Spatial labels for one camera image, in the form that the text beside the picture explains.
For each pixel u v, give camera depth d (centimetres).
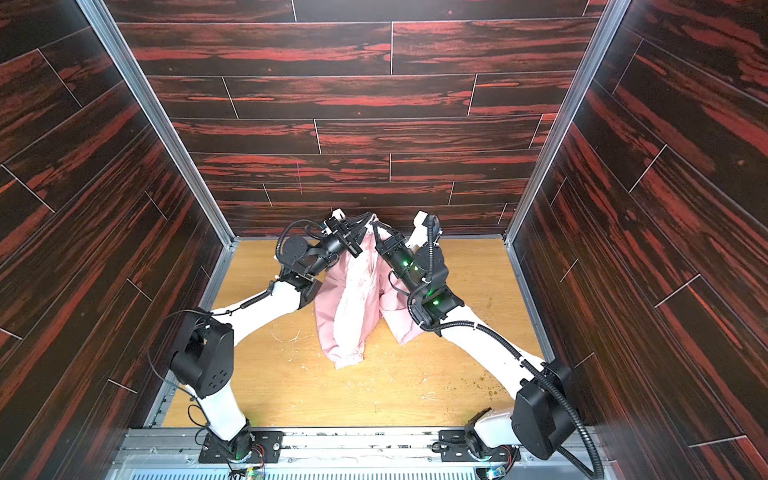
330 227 67
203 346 54
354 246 68
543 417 40
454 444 74
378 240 66
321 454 74
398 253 63
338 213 76
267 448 73
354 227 68
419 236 63
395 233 64
